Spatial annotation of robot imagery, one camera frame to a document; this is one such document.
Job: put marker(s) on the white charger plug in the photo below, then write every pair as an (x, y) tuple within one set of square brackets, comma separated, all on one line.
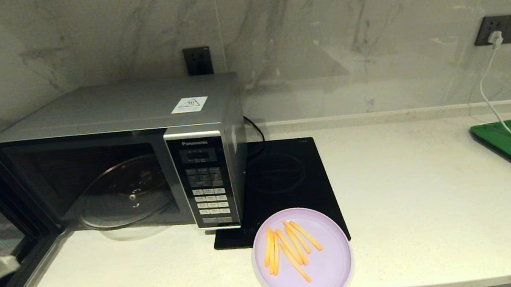
[(494, 38)]

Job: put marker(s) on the black single wall socket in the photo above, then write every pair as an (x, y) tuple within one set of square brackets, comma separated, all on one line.
[(198, 61)]

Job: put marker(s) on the white warning sticker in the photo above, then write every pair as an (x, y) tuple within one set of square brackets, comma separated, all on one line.
[(189, 105)]

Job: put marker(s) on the black induction cooktop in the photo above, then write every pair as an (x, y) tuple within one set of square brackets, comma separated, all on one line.
[(284, 183)]

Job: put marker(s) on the silver microwave oven body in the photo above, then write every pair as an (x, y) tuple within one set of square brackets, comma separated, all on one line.
[(126, 105)]

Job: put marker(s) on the lilac round plate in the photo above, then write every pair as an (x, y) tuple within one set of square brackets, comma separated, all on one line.
[(332, 269)]

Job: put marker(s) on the long orange french fry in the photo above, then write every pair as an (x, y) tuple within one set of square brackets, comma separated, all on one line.
[(268, 248)]

